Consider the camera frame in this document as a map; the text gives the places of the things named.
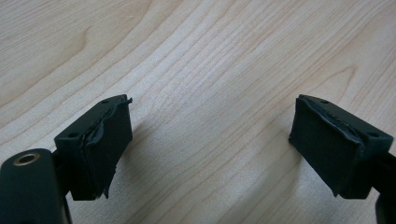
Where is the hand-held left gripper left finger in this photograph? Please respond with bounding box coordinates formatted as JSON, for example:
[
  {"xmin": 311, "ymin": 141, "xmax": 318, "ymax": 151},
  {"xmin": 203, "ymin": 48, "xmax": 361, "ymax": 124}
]
[{"xmin": 53, "ymin": 93, "xmax": 134, "ymax": 202}]

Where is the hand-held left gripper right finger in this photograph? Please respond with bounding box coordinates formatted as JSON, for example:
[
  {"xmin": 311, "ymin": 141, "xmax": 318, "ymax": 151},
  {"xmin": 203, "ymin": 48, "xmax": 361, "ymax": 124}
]
[{"xmin": 288, "ymin": 93, "xmax": 394, "ymax": 200}]

